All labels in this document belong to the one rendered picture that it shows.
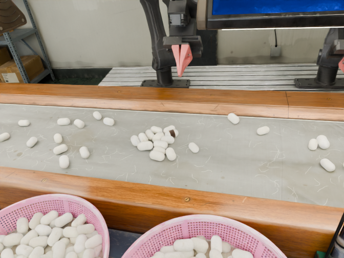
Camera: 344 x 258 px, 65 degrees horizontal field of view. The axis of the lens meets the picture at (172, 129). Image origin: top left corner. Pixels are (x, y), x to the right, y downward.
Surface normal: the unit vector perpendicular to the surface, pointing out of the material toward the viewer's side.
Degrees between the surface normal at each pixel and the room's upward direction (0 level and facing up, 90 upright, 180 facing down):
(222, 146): 0
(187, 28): 39
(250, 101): 0
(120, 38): 90
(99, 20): 90
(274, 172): 0
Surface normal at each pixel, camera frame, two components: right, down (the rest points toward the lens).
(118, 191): -0.08, -0.82
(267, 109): -0.22, -0.18
